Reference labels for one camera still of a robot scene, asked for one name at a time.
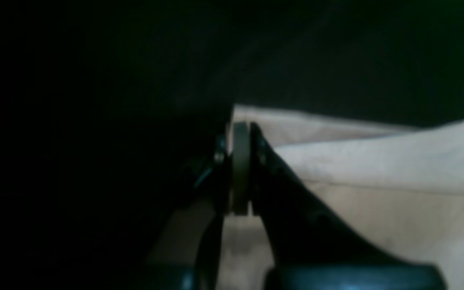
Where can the black table cloth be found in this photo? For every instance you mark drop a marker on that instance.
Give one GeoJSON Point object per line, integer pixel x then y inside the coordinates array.
{"type": "Point", "coordinates": [104, 104]}

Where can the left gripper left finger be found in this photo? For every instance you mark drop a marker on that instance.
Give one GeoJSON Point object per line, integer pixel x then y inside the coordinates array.
{"type": "Point", "coordinates": [186, 255]}

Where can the pink T-shirt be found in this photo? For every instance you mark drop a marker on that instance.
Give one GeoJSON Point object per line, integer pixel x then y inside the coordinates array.
{"type": "Point", "coordinates": [400, 189]}

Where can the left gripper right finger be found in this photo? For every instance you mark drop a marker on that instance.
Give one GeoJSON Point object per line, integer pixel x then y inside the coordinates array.
{"type": "Point", "coordinates": [313, 248]}

